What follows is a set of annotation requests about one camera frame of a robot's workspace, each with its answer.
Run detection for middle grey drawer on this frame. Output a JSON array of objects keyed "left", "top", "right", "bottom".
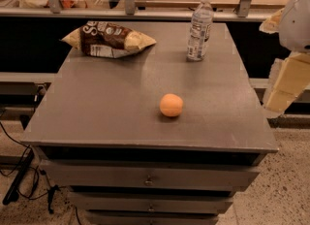
[{"left": 69, "top": 192, "right": 233, "bottom": 214}]

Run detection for grey drawer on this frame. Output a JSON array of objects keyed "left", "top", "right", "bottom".
[
  {"left": 41, "top": 160, "right": 259, "bottom": 192},
  {"left": 85, "top": 211, "right": 218, "bottom": 225},
  {"left": 69, "top": 192, "right": 233, "bottom": 214}
]

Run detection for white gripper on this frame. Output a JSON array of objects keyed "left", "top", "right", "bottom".
[{"left": 259, "top": 0, "right": 310, "bottom": 113}]

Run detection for black floor cables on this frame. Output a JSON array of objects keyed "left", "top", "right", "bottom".
[{"left": 0, "top": 121, "right": 62, "bottom": 215}]

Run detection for orange fruit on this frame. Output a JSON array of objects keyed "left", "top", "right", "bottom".
[{"left": 160, "top": 94, "right": 183, "bottom": 117}]

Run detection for brown chip bag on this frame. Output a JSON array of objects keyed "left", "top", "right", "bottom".
[{"left": 61, "top": 21, "right": 156, "bottom": 58}]

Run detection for grey drawer cabinet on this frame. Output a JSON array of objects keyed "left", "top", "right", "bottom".
[{"left": 20, "top": 20, "right": 280, "bottom": 225}]

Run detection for bottom grey drawer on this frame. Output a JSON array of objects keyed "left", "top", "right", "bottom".
[{"left": 85, "top": 211, "right": 218, "bottom": 225}]

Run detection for top grey drawer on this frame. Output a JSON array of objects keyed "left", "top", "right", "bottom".
[{"left": 41, "top": 160, "right": 259, "bottom": 192}]

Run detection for metal railing shelf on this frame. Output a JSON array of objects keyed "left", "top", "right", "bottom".
[{"left": 0, "top": 0, "right": 310, "bottom": 23}]

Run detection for clear plastic water bottle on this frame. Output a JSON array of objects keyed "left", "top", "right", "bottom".
[{"left": 187, "top": 0, "right": 213, "bottom": 62}]

